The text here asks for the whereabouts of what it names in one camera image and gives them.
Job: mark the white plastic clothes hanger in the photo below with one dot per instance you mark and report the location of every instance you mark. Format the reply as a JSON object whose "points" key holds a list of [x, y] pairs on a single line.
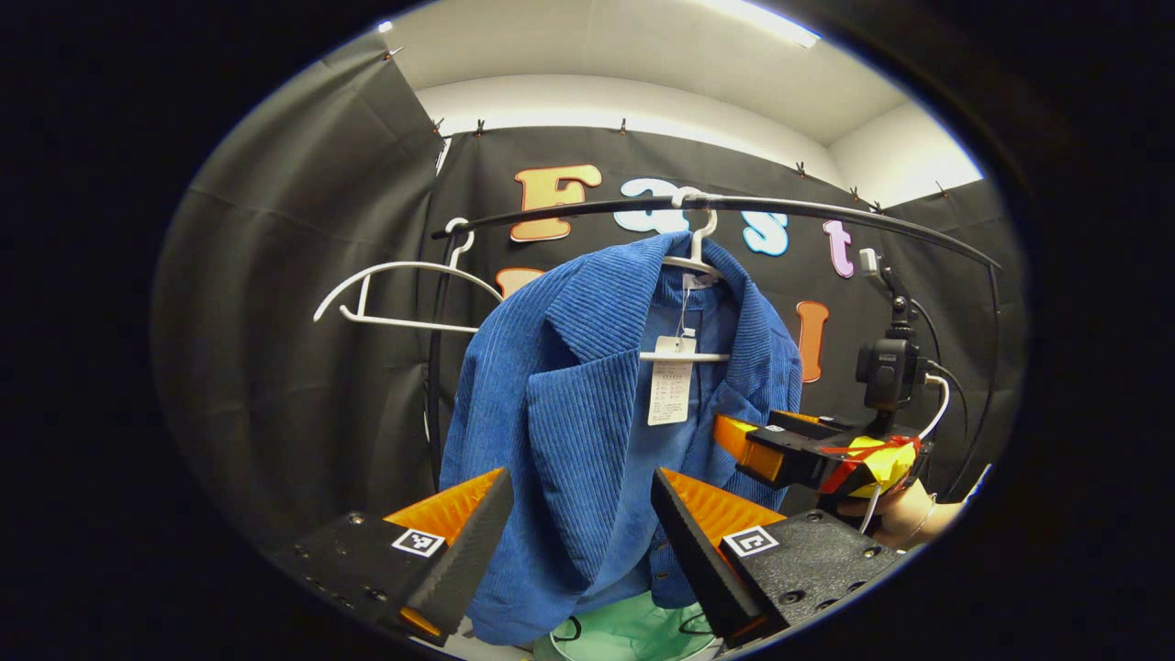
{"points": [[404, 265], [714, 356]]}

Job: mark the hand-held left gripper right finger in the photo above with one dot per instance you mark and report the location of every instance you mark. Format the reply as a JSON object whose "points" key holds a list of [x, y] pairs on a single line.
{"points": [[698, 569]]}

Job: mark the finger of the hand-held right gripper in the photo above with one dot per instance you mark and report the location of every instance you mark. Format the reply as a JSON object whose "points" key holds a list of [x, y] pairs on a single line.
{"points": [[789, 454], [808, 422]]}

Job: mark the black backdrop cloth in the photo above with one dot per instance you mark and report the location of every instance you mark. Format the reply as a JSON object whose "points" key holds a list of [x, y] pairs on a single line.
{"points": [[294, 321]]}

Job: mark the white paper garment tag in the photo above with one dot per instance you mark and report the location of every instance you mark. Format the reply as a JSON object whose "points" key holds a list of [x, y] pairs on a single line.
{"points": [[670, 390]]}

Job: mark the black metal clothes rack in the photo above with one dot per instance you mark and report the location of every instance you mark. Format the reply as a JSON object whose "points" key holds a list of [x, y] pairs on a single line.
{"points": [[789, 203]]}

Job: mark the green laundry hamper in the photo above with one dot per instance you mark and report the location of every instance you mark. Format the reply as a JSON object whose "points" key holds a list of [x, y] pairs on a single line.
{"points": [[633, 633]]}

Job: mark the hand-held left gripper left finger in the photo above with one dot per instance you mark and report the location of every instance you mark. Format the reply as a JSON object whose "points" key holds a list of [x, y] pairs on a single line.
{"points": [[468, 560]]}

